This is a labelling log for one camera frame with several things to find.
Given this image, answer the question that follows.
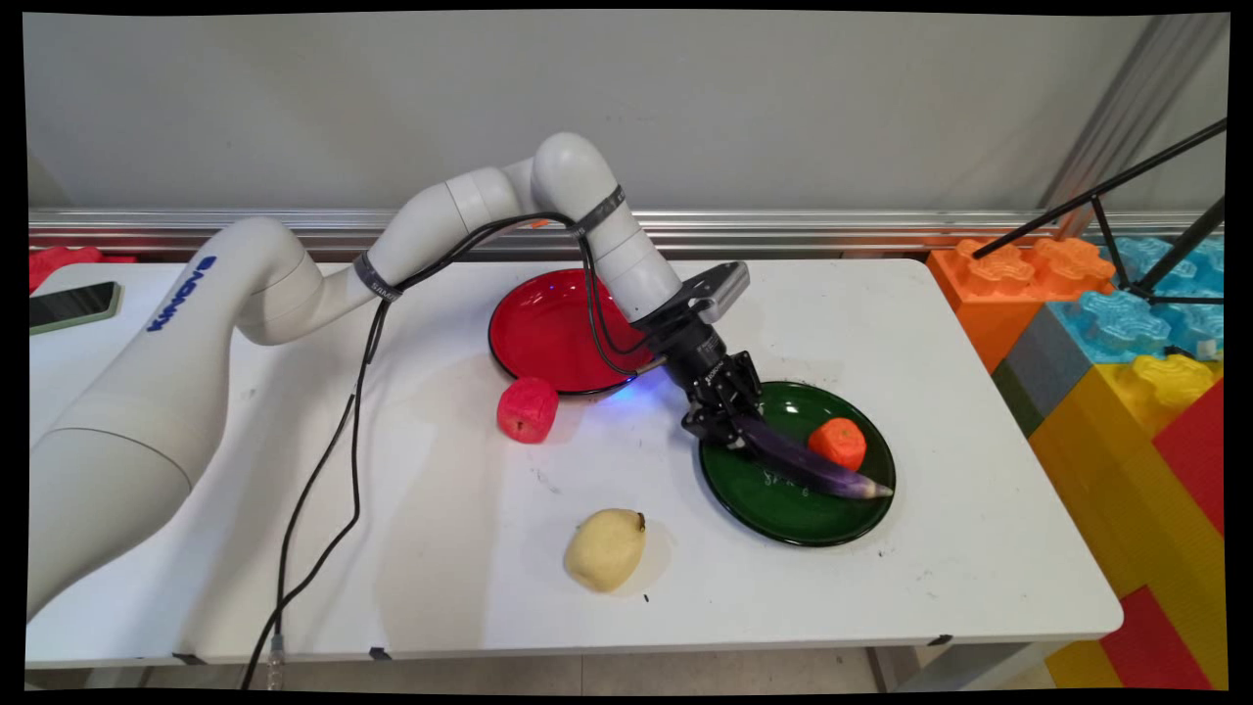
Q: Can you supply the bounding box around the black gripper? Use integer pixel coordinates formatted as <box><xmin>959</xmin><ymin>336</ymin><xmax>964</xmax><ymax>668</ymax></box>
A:
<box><xmin>634</xmin><ymin>300</ymin><xmax>776</xmax><ymax>451</ymax></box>

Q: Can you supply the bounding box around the purple toy eggplant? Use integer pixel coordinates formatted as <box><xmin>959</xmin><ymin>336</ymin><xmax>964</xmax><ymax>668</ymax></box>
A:
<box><xmin>734</xmin><ymin>415</ymin><xmax>895</xmax><ymax>501</ymax></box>

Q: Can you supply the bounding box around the dark green round plate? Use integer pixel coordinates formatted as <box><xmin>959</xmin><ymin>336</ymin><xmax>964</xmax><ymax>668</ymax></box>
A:
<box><xmin>698</xmin><ymin>381</ymin><xmax>897</xmax><ymax>547</ymax></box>

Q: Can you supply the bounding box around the orange toy tangerine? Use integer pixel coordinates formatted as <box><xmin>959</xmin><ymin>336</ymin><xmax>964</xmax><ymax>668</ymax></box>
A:
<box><xmin>808</xmin><ymin>417</ymin><xmax>868</xmax><ymax>472</ymax></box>

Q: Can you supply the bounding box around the yellow toy pear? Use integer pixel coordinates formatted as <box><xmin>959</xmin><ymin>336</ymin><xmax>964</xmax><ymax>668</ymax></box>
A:
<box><xmin>564</xmin><ymin>508</ymin><xmax>648</xmax><ymax>593</ymax></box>

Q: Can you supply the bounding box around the red round plate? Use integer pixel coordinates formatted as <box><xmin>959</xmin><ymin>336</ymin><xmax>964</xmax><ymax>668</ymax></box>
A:
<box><xmin>487</xmin><ymin>268</ymin><xmax>667</xmax><ymax>398</ymax></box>

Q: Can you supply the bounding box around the red toy apple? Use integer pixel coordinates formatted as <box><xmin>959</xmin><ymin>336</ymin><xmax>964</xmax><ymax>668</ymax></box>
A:
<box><xmin>496</xmin><ymin>377</ymin><xmax>560</xmax><ymax>445</ymax></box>

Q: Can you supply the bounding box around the orange giant building block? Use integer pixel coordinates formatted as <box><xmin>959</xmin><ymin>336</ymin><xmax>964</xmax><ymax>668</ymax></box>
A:
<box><xmin>927</xmin><ymin>237</ymin><xmax>1118</xmax><ymax>374</ymax></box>

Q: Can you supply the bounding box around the grey giant building block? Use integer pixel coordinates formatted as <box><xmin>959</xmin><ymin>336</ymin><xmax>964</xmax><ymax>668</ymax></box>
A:
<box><xmin>1002</xmin><ymin>304</ymin><xmax>1080</xmax><ymax>422</ymax></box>

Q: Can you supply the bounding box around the white table leg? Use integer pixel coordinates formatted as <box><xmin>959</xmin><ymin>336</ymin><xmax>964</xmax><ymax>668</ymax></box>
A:
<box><xmin>866</xmin><ymin>641</ymin><xmax>1063</xmax><ymax>692</ymax></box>

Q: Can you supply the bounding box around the yellow giant building block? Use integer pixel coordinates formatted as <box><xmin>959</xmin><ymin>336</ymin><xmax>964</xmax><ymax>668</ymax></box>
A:
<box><xmin>1028</xmin><ymin>352</ymin><xmax>1226</xmax><ymax>689</ymax></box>

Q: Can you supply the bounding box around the translucent blue giant block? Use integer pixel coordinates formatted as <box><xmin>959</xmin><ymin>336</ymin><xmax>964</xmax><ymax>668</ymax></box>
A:
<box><xmin>1047</xmin><ymin>234</ymin><xmax>1226</xmax><ymax>365</ymax></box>

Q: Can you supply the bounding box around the black tripod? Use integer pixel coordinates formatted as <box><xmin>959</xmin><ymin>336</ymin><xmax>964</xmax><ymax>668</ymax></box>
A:
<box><xmin>971</xmin><ymin>117</ymin><xmax>1228</xmax><ymax>306</ymax></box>

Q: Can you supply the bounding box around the red giant building block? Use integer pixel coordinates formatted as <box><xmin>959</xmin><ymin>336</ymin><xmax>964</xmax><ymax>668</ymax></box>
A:
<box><xmin>1152</xmin><ymin>380</ymin><xmax>1226</xmax><ymax>536</ymax></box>

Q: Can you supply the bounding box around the smartphone in green case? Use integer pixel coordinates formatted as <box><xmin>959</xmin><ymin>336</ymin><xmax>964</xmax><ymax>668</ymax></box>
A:
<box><xmin>29</xmin><ymin>281</ymin><xmax>123</xmax><ymax>336</ymax></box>

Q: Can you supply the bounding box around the red plastic object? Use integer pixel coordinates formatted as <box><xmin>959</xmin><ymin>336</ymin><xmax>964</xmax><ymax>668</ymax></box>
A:
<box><xmin>29</xmin><ymin>246</ymin><xmax>138</xmax><ymax>293</ymax></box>

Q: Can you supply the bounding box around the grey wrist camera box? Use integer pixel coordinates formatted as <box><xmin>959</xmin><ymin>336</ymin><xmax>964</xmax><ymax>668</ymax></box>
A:
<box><xmin>683</xmin><ymin>260</ymin><xmax>752</xmax><ymax>325</ymax></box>

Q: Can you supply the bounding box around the grey velcro strap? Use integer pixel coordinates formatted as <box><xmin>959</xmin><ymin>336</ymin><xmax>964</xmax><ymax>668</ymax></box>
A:
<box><xmin>574</xmin><ymin>184</ymin><xmax>627</xmax><ymax>240</ymax></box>
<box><xmin>352</xmin><ymin>251</ymin><xmax>404</xmax><ymax>302</ymax></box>

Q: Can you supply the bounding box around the black cable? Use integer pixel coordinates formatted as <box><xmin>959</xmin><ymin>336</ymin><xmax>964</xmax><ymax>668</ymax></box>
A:
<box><xmin>240</xmin><ymin>212</ymin><xmax>669</xmax><ymax>690</ymax></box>

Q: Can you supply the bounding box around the aluminium rail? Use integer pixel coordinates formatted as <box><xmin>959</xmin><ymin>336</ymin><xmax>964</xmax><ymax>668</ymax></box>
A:
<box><xmin>29</xmin><ymin>207</ymin><xmax>1225</xmax><ymax>258</ymax></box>

